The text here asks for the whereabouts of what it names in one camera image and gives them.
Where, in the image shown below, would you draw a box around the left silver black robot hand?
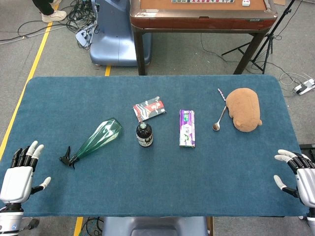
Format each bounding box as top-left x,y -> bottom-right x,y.
0,140 -> 52,205

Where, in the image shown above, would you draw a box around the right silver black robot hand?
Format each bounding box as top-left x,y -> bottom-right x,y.
273,148 -> 315,215

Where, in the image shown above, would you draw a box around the green transparent spray bottle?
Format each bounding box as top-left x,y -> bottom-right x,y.
59,118 -> 124,170

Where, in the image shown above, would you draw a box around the dark tea bottle black cap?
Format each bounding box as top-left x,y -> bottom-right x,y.
136,122 -> 154,148

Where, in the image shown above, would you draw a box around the black tripod stand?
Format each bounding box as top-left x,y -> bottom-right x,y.
221,0 -> 296,75

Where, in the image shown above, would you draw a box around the black box on floor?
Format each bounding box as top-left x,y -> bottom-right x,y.
299,144 -> 315,163

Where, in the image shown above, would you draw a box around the brown capybara plush toy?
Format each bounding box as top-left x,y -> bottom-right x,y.
225,88 -> 263,133

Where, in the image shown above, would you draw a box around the white power strip grey plugs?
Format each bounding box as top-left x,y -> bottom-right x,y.
294,78 -> 315,95

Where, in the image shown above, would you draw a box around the metal spoon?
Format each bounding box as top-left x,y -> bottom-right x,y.
212,105 -> 227,132

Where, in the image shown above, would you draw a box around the blue table cloth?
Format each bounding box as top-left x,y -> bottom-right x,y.
0,75 -> 310,218

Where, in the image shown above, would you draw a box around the grey blue robot torso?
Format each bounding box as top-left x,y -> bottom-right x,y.
102,216 -> 210,236

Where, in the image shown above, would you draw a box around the red black card box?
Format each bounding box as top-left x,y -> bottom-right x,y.
132,96 -> 167,123

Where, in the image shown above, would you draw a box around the white power strip black plugs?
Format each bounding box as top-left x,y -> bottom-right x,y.
75,23 -> 95,47

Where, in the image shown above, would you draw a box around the person in black trousers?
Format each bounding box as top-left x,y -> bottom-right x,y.
31,0 -> 67,24

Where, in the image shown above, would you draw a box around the brown mahjong table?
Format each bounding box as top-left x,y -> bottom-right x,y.
129,0 -> 279,76

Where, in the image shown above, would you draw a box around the row of face-up mahjong tiles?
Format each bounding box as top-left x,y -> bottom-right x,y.
171,0 -> 235,4

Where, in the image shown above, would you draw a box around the white floor cable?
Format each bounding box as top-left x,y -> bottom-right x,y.
280,72 -> 315,98

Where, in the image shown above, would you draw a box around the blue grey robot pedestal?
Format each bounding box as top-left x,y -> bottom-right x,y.
89,0 -> 152,67

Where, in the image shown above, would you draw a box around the black floor cable bundle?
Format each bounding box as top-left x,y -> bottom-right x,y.
0,0 -> 100,51

